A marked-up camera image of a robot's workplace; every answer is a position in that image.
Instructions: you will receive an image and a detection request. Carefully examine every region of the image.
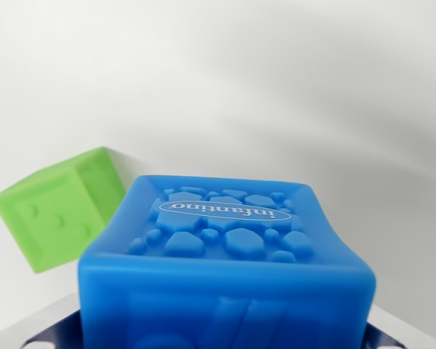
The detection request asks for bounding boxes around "gripper left finger with silver black pad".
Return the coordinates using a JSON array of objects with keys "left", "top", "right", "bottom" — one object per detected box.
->
[{"left": 20, "top": 292, "right": 81, "bottom": 349}]

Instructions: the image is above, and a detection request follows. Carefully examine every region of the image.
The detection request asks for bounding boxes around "gripper right finger with silver black pad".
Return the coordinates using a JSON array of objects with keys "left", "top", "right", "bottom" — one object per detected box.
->
[{"left": 365, "top": 305, "right": 435, "bottom": 349}]

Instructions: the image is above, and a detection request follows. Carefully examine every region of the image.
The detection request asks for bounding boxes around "blue rubber toy cube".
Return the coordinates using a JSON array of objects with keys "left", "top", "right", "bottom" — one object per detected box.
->
[{"left": 76, "top": 174, "right": 378, "bottom": 349}]

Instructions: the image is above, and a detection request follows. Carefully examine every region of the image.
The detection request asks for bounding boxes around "green rubber toy cube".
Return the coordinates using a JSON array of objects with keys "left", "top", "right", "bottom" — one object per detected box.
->
[{"left": 0, "top": 146, "right": 127, "bottom": 274}]

